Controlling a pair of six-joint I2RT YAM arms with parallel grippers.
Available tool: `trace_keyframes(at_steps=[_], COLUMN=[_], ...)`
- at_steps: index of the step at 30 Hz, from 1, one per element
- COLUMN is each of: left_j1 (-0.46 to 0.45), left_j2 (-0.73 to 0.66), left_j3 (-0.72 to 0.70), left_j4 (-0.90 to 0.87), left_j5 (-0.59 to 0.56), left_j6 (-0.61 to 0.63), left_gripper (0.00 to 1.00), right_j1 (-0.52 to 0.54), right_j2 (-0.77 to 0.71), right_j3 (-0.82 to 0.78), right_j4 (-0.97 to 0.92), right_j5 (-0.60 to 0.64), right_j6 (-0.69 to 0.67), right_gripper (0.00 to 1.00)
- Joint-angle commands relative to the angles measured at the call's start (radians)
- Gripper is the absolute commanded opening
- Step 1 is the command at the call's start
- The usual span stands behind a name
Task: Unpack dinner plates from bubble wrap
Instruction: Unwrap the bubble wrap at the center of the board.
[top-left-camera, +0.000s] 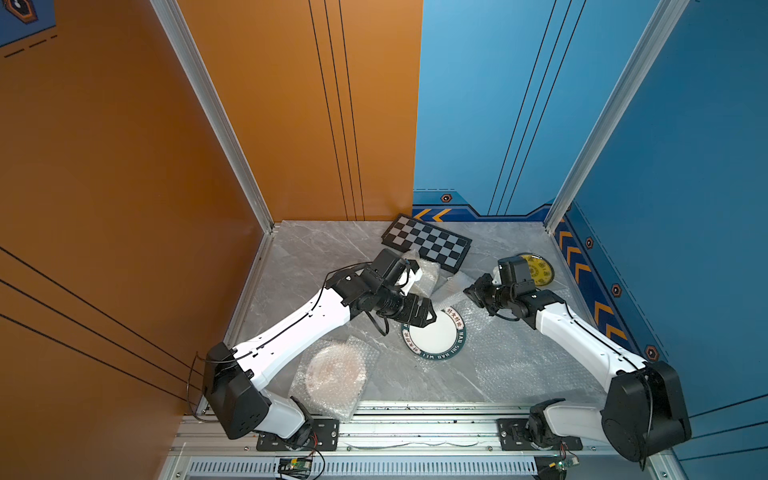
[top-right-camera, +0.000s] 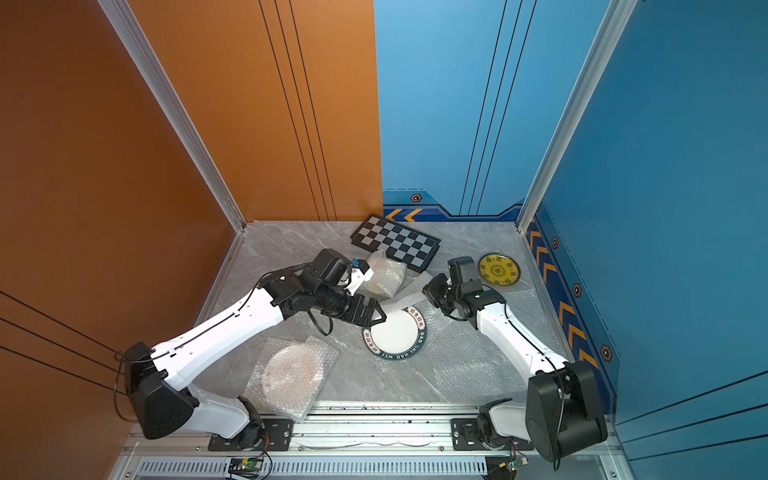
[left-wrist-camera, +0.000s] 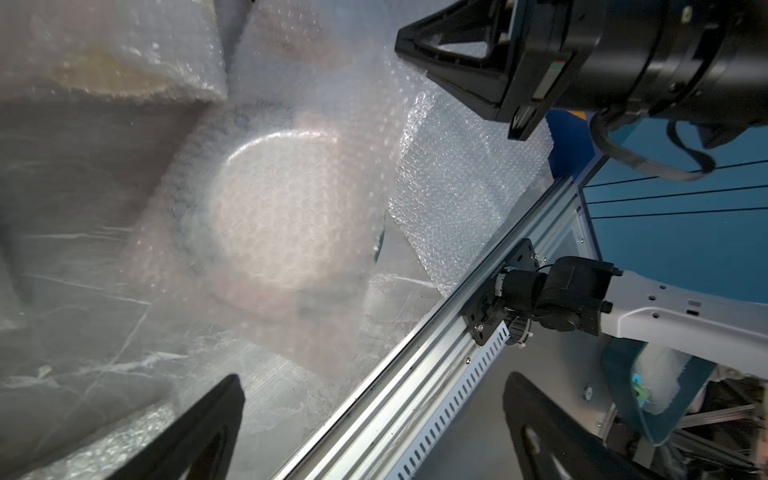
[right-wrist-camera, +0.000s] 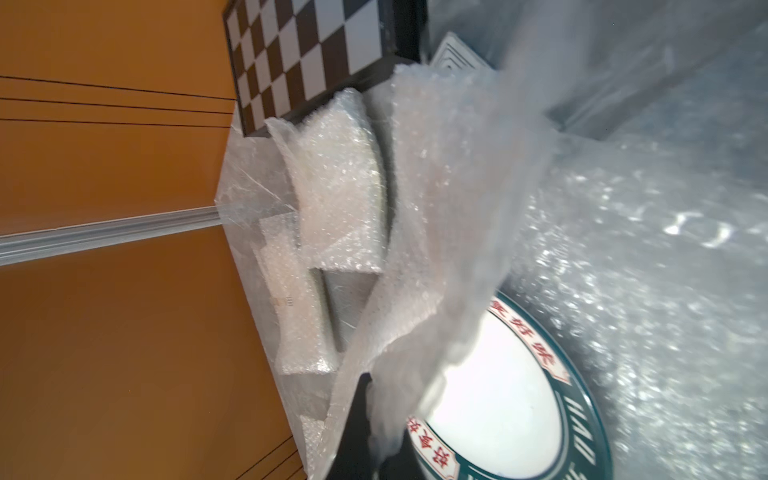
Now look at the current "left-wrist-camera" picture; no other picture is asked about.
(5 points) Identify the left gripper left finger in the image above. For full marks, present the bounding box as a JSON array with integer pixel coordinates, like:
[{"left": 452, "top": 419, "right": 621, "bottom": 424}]
[{"left": 110, "top": 374, "right": 245, "bottom": 479}]

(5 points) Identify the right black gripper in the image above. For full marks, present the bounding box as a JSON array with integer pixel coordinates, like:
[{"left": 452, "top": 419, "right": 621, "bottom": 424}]
[{"left": 395, "top": 1, "right": 767, "bottom": 138}]

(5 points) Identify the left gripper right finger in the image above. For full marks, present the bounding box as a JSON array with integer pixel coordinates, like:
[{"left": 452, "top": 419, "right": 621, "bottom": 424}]
[{"left": 502, "top": 372, "right": 654, "bottom": 479}]

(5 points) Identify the bubble white blue plate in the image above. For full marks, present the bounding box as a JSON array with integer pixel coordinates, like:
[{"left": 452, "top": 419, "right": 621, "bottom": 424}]
[{"left": 125, "top": 1, "right": 414, "bottom": 377}]

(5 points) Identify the bubble wrap of yellow plate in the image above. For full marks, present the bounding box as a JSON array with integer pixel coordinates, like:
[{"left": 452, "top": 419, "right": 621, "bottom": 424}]
[{"left": 389, "top": 82, "right": 554, "bottom": 296}]

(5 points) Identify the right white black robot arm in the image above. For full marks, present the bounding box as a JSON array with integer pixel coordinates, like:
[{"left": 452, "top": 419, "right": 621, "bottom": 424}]
[{"left": 395, "top": 1, "right": 767, "bottom": 378}]

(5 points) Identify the bubble wrapped pink plate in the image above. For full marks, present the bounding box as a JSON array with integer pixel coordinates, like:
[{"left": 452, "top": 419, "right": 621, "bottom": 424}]
[{"left": 1, "top": 332, "right": 345, "bottom": 479}]

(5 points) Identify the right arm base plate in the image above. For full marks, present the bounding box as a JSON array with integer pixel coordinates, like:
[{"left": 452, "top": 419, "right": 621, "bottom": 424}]
[{"left": 460, "top": 238, "right": 541, "bottom": 347}]

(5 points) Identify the white vented cable duct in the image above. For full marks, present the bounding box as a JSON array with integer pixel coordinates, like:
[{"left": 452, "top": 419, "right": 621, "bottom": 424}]
[{"left": 376, "top": 322, "right": 510, "bottom": 480}]

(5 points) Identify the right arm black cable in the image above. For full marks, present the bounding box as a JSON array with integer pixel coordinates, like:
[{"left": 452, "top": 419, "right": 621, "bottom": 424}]
[{"left": 587, "top": 110, "right": 718, "bottom": 183}]

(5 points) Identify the aluminium front rail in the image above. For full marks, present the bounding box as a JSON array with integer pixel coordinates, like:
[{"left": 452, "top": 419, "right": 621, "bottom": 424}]
[{"left": 274, "top": 178, "right": 578, "bottom": 479}]

